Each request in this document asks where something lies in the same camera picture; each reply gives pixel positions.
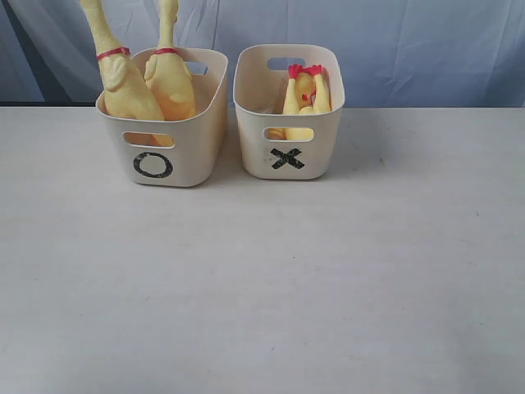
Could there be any headless yellow rubber chicken body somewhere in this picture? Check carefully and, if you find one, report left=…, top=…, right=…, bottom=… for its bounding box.
left=267, top=64, right=331, bottom=140

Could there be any cream bin marked X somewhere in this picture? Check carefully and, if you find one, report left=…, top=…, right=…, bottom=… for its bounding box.
left=233, top=44, right=345, bottom=180

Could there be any whole rubber chicken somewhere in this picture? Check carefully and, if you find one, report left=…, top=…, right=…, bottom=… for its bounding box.
left=144, top=0, right=196, bottom=121
left=80, top=0, right=164, bottom=121

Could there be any cream bin marked O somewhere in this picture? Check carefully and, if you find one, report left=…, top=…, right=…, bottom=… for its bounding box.
left=96, top=48, right=228, bottom=187

